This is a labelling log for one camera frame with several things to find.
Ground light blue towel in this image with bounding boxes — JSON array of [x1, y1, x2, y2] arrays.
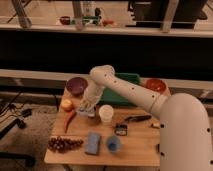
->
[[77, 107, 96, 118]]

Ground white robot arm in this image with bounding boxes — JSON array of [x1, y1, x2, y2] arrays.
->
[[80, 65, 213, 171]]

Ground white plastic cup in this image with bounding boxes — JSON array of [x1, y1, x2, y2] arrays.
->
[[99, 105, 114, 123]]

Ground blue plastic cup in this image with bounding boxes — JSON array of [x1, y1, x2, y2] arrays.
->
[[106, 136, 121, 153]]

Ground green plastic tray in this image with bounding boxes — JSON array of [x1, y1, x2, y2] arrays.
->
[[99, 73, 140, 106]]

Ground purple bowl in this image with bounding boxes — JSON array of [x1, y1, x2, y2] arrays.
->
[[66, 77, 88, 96]]

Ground yellow apple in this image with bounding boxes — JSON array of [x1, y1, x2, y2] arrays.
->
[[61, 99, 73, 112]]

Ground small black box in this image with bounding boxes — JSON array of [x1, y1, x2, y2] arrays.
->
[[114, 124, 128, 136]]

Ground orange carrot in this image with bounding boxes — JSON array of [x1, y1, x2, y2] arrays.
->
[[64, 110, 76, 132]]

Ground blue sponge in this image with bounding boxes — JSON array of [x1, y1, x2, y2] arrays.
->
[[85, 132, 101, 155]]

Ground orange object on shelf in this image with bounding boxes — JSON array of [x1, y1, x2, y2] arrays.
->
[[102, 20, 114, 27]]

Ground green toy on shelf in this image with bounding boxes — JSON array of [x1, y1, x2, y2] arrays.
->
[[83, 16, 100, 25]]

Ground bunch of red grapes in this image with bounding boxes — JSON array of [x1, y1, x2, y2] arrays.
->
[[47, 136, 84, 153]]

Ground red bowl on shelf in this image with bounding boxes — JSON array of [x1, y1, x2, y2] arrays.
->
[[59, 16, 71, 25]]

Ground black handled spoon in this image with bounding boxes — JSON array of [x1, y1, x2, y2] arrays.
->
[[124, 115, 152, 123]]

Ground wooden handled brush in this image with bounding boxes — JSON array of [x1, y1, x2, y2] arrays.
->
[[151, 123, 160, 129]]

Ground black cables on floor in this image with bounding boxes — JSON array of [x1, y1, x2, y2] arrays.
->
[[0, 92, 34, 141]]

